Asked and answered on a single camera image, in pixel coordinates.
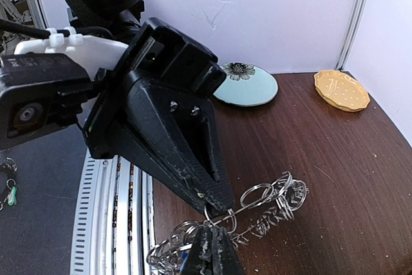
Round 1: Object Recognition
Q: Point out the aluminium front rail base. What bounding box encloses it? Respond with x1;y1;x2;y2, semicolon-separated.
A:
70;154;155;274

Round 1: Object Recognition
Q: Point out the blue key tag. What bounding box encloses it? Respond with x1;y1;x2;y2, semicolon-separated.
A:
180;251;189;271

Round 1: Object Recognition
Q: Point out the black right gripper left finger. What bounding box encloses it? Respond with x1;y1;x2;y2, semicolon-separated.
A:
182;226;213;275

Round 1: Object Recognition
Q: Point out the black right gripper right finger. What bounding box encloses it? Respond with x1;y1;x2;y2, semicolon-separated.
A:
212;227;245;275

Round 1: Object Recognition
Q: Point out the yellow dotted plate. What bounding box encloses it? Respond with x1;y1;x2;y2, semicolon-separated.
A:
314;70;371;113

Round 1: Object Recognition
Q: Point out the light blue plate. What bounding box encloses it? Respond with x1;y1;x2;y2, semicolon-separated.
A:
214;62;279;107

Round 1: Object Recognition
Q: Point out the metal disc with key rings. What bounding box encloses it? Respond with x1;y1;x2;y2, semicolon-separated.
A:
146;171;309;274

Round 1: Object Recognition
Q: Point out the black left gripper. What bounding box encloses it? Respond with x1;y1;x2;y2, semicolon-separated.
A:
84;17;234;218

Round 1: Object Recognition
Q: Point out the left aluminium frame post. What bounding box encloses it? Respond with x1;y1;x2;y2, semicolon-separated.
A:
334;0;367;71

